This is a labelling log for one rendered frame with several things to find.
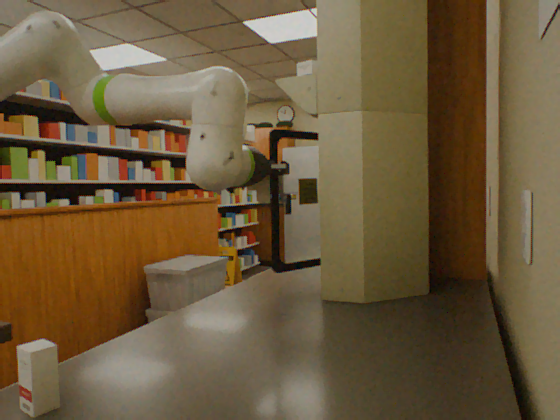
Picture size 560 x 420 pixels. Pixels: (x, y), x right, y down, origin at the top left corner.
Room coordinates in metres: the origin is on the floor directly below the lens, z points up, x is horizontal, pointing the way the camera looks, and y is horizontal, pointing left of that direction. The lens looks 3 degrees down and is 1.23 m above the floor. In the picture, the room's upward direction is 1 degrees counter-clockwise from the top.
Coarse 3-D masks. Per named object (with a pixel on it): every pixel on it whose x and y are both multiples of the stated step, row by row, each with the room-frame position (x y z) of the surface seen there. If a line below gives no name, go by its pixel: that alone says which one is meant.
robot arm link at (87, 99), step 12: (84, 84) 1.03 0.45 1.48; (96, 84) 1.02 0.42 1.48; (72, 96) 1.04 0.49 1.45; (84, 96) 1.03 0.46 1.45; (96, 96) 1.01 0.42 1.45; (84, 108) 1.04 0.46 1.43; (96, 108) 1.02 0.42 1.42; (84, 120) 1.09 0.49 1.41; (96, 120) 1.06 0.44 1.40; (108, 120) 1.03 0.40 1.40
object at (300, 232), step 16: (288, 144) 1.23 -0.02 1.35; (304, 144) 1.27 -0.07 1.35; (288, 160) 1.23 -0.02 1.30; (304, 160) 1.27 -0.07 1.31; (288, 176) 1.23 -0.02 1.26; (304, 176) 1.27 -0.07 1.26; (288, 192) 1.23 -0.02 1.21; (304, 192) 1.26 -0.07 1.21; (304, 208) 1.26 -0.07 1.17; (272, 224) 1.19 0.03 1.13; (288, 224) 1.22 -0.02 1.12; (304, 224) 1.26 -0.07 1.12; (272, 240) 1.19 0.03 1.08; (288, 240) 1.22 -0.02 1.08; (304, 240) 1.26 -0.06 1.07; (272, 256) 1.19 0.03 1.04; (288, 256) 1.22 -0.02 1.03; (304, 256) 1.26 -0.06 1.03; (320, 256) 1.30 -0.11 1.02
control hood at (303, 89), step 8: (280, 80) 1.13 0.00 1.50; (288, 80) 1.12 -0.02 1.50; (296, 80) 1.12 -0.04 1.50; (304, 80) 1.11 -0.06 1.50; (312, 80) 1.10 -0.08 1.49; (288, 88) 1.12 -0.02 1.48; (296, 88) 1.12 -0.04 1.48; (304, 88) 1.11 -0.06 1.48; (312, 88) 1.10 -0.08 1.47; (296, 96) 1.12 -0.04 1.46; (304, 96) 1.11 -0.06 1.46; (312, 96) 1.10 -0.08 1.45; (304, 104) 1.11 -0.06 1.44; (312, 104) 1.10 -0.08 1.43; (312, 112) 1.10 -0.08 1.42
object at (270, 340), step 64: (192, 320) 0.95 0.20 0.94; (256, 320) 0.94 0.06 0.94; (320, 320) 0.93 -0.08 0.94; (384, 320) 0.92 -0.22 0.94; (448, 320) 0.91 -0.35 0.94; (64, 384) 0.64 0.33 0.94; (128, 384) 0.64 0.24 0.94; (192, 384) 0.63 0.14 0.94; (256, 384) 0.63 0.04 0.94; (320, 384) 0.62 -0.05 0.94; (384, 384) 0.62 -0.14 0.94; (448, 384) 0.61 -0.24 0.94; (512, 384) 0.61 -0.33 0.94
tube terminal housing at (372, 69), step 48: (336, 0) 1.07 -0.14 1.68; (384, 0) 1.08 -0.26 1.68; (336, 48) 1.07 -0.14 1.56; (384, 48) 1.08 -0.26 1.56; (336, 96) 1.08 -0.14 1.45; (384, 96) 1.08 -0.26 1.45; (336, 144) 1.08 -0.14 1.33; (384, 144) 1.08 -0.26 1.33; (336, 192) 1.08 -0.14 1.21; (384, 192) 1.08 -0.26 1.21; (336, 240) 1.08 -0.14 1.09; (384, 240) 1.08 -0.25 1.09; (336, 288) 1.08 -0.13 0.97; (384, 288) 1.07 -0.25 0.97
